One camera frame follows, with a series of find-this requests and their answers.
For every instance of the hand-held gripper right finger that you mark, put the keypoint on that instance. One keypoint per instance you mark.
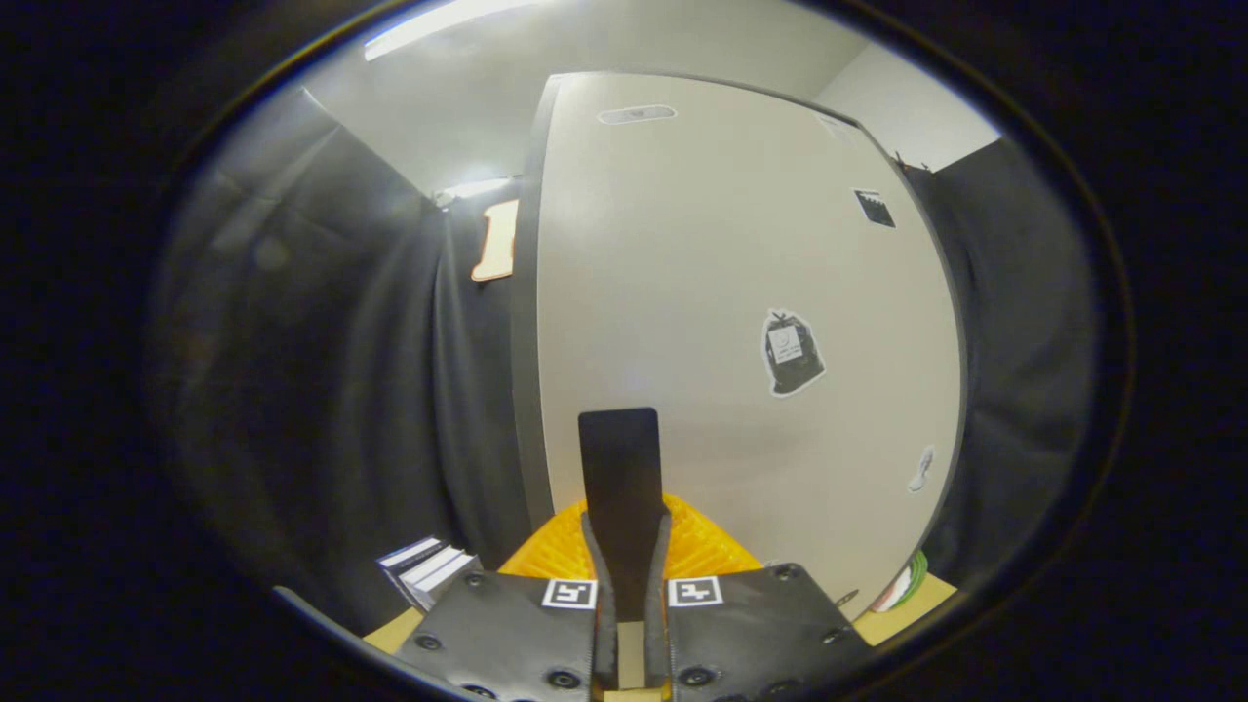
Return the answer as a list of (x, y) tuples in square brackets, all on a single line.
[(643, 468)]

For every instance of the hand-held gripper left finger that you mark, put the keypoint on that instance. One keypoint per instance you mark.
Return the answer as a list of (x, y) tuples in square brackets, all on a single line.
[(603, 468)]

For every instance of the white shoe cabinet door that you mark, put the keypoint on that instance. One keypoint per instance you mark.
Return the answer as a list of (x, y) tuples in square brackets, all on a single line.
[(682, 273)]

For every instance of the grey cover book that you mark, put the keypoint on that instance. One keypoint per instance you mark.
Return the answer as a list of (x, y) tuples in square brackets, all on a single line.
[(444, 570)]

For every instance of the blue cover book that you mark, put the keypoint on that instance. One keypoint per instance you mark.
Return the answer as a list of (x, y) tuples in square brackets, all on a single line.
[(402, 558)]

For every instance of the red green striped object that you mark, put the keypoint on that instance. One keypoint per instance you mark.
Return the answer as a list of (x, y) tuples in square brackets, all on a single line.
[(902, 585)]

